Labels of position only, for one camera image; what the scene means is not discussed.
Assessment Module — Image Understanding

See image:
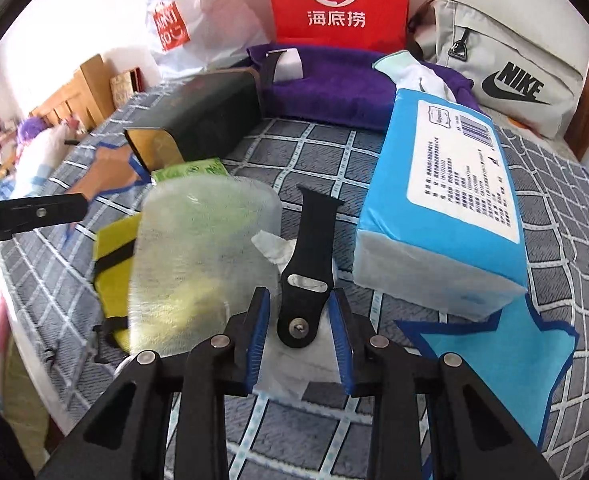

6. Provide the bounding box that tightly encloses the purple plush toy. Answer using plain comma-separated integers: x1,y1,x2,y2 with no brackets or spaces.
17,117,48,148

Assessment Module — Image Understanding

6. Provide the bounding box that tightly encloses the white plastic shopping bag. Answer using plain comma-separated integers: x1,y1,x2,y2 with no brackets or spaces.
147,0,275,78

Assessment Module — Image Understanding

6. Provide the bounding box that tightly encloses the white rectangular block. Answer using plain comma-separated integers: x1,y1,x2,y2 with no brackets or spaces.
274,47,304,82

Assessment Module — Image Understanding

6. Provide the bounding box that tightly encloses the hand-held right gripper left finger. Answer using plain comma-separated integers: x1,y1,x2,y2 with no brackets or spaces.
39,287,271,480

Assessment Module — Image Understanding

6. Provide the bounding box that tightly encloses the framed picture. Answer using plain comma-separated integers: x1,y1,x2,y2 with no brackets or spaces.
109,67,142,106

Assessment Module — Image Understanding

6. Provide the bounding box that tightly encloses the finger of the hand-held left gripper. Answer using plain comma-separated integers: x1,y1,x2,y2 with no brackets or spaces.
0,192,91,246

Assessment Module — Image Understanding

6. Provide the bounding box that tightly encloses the purple towel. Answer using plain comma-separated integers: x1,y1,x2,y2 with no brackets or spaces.
247,44,485,133

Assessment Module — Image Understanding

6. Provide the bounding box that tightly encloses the grey waist bag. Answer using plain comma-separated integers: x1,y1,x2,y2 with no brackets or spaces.
407,0,587,138

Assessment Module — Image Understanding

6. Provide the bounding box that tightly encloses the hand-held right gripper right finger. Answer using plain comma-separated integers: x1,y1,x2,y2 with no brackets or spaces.
328,287,560,480

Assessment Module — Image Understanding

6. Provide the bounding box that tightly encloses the blue tissue pack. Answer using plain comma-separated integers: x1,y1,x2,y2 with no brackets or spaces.
351,87,530,318

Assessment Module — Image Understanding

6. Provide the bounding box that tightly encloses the yellow pouch with black strap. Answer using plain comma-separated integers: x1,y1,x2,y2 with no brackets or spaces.
93,212,142,356

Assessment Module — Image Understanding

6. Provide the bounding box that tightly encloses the green wet wipe pack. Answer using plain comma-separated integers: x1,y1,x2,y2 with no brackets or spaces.
150,158,230,186

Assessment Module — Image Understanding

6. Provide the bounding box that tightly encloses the wooden headboard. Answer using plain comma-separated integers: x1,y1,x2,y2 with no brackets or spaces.
29,55,118,133

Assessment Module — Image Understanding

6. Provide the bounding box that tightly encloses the black watch strap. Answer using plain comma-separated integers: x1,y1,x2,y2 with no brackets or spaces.
277,185,345,350

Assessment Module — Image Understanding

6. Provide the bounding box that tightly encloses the grey checked blanket with stars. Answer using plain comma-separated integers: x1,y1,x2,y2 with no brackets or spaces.
0,77,589,480

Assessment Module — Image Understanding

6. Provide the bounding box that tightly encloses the dark tin box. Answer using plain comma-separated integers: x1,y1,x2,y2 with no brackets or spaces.
124,67,268,173

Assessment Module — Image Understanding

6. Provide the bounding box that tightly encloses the white tissue packet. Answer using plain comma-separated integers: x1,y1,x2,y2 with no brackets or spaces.
252,230,355,401

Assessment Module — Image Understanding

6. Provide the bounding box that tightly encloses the translucent plastic packet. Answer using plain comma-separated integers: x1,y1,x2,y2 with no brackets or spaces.
127,175,281,356

